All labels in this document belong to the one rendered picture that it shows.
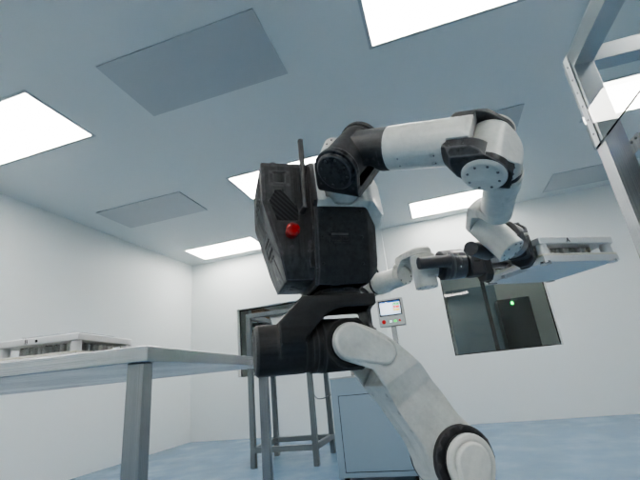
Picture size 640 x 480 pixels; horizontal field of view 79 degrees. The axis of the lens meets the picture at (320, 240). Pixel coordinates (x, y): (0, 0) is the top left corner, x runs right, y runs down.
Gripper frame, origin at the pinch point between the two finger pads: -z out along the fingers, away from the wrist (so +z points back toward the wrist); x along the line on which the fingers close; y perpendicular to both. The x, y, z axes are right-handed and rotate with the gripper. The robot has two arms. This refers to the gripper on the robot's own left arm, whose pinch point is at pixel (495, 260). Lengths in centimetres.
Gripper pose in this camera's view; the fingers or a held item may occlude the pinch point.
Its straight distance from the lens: 129.0
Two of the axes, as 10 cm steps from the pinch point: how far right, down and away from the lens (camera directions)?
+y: 0.9, -3.3, -9.4
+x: 1.2, 9.4, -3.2
